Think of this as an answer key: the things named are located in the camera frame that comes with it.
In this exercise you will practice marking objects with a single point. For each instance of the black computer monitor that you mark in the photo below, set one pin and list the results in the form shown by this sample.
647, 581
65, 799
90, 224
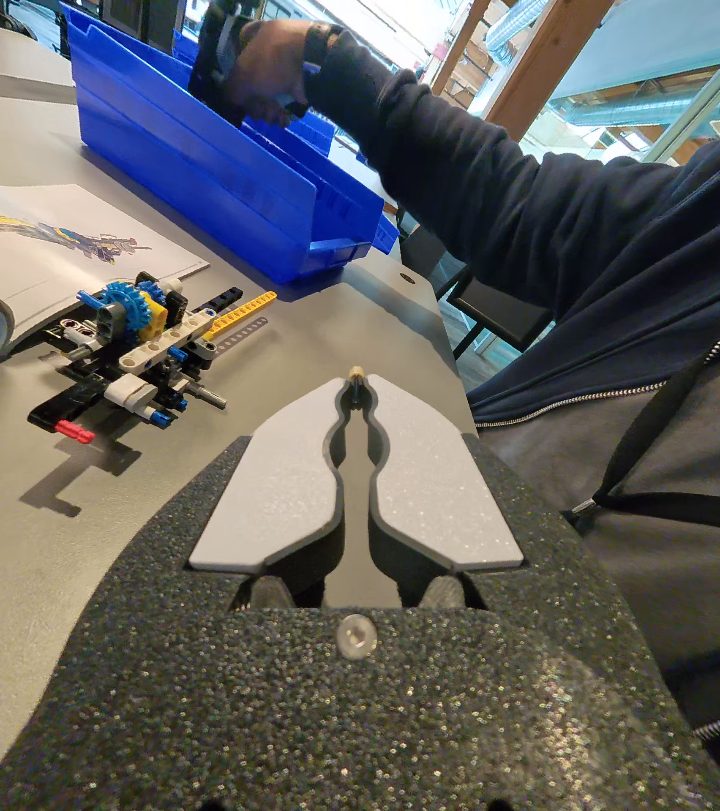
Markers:
138, 19

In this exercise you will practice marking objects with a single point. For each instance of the wooden beam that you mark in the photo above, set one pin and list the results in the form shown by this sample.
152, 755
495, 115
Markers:
550, 57

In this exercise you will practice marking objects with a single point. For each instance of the black lego axle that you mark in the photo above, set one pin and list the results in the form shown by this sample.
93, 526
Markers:
356, 374

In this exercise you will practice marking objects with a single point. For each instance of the lego technic model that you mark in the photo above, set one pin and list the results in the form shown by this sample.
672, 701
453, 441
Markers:
144, 355

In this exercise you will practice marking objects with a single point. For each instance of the silver ventilation duct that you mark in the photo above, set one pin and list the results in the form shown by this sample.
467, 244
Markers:
651, 108

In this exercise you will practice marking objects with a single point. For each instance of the black wristwatch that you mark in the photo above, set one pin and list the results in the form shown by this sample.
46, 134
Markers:
322, 41

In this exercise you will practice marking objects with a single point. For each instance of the person's right hand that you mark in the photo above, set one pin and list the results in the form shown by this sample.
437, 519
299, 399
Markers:
271, 63

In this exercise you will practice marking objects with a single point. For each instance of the person's right forearm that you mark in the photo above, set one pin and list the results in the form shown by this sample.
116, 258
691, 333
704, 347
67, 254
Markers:
449, 165

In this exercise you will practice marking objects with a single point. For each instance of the large blue plastic bin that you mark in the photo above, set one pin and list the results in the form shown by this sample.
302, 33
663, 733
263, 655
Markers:
195, 158

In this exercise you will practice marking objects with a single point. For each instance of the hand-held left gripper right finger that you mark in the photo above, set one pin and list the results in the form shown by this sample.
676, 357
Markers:
442, 494

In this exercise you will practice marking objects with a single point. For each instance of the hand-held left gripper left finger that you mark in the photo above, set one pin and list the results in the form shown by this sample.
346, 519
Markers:
271, 481

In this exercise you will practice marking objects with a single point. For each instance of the lego instruction booklet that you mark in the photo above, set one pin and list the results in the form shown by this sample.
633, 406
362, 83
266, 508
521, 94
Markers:
49, 253

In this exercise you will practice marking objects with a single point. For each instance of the black framed grey chair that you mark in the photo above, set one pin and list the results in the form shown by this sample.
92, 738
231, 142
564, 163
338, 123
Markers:
499, 310

